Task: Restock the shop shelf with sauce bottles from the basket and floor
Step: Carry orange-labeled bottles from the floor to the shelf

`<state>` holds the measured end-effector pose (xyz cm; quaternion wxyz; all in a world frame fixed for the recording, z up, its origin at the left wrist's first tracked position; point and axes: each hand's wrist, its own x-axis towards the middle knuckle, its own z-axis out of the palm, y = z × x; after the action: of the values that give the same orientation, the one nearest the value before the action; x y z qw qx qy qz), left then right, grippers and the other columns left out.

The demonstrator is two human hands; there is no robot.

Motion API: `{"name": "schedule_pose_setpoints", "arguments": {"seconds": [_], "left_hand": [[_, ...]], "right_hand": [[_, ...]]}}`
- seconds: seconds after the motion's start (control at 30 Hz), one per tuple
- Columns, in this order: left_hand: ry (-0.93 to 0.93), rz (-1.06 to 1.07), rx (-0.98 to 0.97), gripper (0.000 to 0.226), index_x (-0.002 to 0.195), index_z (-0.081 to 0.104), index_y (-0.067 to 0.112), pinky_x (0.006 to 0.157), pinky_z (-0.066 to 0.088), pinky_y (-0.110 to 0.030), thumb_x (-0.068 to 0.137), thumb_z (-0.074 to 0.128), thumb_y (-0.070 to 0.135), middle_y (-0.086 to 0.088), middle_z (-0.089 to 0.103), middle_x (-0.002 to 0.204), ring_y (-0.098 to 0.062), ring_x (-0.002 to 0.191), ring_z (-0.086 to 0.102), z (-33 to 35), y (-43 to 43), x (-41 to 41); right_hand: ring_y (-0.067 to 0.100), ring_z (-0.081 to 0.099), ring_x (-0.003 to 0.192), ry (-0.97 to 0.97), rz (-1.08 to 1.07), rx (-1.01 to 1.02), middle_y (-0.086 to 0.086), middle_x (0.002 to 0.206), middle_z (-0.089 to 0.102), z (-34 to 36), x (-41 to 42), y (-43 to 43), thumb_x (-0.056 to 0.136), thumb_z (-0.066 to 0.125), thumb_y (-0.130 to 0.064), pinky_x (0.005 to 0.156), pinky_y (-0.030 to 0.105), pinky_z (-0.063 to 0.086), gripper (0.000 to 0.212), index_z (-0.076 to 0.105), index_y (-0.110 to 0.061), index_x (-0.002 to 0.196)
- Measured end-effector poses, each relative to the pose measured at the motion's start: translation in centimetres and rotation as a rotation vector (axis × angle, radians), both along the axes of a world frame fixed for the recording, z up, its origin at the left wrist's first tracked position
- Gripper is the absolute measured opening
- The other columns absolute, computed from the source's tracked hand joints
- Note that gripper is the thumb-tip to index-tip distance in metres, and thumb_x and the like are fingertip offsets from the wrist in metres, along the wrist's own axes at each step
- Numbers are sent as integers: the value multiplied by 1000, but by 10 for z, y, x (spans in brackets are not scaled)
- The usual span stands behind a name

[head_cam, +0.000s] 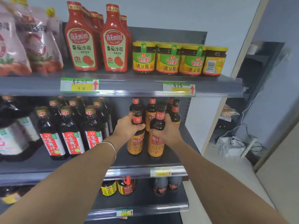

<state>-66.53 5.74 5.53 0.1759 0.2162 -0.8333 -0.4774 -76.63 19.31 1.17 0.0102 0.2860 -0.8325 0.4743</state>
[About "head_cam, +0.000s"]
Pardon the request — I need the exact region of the dark bottle with maroon label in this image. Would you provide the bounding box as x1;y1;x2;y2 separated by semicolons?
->
168;176;182;192
153;177;169;197

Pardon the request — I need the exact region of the green and yellow price tag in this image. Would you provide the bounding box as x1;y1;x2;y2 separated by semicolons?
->
60;77;100;94
116;209;134;217
150;167;172;177
163;81;196;97

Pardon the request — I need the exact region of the grey metal shelf unit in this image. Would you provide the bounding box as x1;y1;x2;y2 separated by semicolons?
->
0;22;245;224

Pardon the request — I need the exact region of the orange and white snack packet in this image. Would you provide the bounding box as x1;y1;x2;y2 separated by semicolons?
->
220;104;240;122

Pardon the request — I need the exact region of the black cable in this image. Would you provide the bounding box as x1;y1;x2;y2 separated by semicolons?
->
230;124;265;153

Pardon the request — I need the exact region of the white power strip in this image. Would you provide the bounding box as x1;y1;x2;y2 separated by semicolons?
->
240;137;258;158

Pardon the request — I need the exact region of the cluster of orange-label bottles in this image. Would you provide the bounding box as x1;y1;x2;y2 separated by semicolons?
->
130;97;182;132

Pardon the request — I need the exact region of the dark orange-label sauce bottle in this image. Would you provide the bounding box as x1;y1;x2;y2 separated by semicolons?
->
147;105;167;159
127;105;146;156

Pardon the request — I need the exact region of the beige door frame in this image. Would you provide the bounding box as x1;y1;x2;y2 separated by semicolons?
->
200;0;272;156

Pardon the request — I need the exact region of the beige door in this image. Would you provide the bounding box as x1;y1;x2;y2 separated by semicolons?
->
254;113;299;224

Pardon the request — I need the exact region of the white crumpled bag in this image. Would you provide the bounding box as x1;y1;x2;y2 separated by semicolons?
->
215;136;246;158

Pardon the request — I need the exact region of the person's left hand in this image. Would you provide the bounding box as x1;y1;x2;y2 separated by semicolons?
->
112;112;146;144

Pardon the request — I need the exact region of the large dark white-label bottle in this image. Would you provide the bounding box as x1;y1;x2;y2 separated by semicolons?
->
0;96;32;162
14;100;44;149

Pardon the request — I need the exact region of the thin silver bracelet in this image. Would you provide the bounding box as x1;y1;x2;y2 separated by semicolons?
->
97;141;117;162

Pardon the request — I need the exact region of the person's right forearm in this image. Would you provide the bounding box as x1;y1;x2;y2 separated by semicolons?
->
171;139;290;224

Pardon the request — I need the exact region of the person's left forearm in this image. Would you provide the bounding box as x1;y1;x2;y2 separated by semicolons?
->
0;135;122;224

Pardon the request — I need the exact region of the group of red ketchup bottles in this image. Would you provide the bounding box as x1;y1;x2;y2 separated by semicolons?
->
65;1;133;73

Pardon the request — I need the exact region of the dark bottle with yellow label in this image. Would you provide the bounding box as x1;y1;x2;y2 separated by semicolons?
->
0;186;22;205
101;180;117;197

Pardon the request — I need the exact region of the person's right hand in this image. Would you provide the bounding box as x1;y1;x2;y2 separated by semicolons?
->
149;113;184;150

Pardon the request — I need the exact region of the group of yellow-lidded sauce jars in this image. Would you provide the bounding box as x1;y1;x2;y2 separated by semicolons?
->
132;40;229;77

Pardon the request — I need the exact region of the black storage rack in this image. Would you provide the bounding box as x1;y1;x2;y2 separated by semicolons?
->
216;41;286;147

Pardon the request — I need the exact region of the group of red-label dark bottles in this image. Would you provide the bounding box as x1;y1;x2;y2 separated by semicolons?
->
35;96;113;161

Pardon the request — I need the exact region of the pink tomato sauce pouch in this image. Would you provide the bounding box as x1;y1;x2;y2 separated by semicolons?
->
0;2;32;77
14;4;64;73
45;7;69;59

